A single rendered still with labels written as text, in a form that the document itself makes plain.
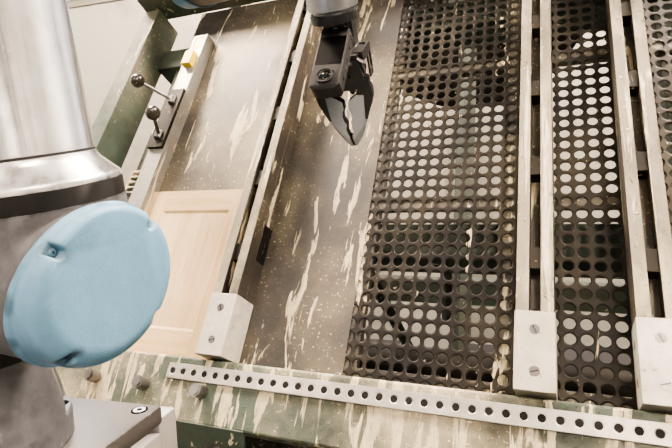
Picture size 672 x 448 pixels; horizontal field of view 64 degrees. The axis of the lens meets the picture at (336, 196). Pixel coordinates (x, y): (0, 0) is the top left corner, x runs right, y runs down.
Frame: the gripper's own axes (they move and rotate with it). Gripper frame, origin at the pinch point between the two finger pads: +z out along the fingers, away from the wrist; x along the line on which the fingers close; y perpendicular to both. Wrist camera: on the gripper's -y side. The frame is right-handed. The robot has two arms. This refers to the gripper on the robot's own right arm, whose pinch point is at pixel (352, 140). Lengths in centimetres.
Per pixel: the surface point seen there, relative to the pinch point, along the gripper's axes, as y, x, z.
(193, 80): 59, 62, 5
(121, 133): 51, 86, 16
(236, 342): -8.7, 28.9, 38.8
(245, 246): 6.2, 29.3, 26.0
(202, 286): 3, 41, 35
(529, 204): 8.8, -27.5, 18.9
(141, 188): 26, 66, 22
